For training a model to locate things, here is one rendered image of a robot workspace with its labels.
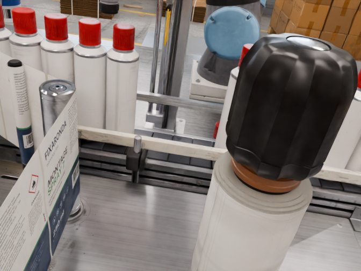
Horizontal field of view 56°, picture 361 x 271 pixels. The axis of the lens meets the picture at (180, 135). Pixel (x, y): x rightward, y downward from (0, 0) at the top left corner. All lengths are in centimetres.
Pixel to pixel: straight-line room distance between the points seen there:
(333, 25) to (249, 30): 330
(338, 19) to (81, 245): 376
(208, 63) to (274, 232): 70
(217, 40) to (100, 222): 45
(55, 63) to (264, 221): 41
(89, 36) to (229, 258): 38
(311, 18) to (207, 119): 317
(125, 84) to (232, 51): 29
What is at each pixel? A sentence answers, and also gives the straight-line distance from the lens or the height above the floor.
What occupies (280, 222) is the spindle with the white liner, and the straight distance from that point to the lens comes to 28.
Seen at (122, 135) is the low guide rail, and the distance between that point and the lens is 58.
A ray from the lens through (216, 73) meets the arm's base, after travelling 92.
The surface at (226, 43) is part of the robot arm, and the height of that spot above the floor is 102.
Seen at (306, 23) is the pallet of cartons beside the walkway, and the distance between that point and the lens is 393.
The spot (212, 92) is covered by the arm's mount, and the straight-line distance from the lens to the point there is 91.
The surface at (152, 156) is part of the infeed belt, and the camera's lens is 60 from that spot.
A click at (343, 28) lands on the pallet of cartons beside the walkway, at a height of 45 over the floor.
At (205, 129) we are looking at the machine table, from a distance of 79.
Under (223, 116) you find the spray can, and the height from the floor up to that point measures 97.
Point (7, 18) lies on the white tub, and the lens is 100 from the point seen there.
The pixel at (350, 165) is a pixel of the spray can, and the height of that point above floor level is 91.
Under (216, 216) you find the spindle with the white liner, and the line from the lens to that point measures 30.
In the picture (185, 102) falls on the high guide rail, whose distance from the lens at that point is 61.
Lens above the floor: 124
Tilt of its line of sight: 33 degrees down
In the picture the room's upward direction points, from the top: 9 degrees clockwise
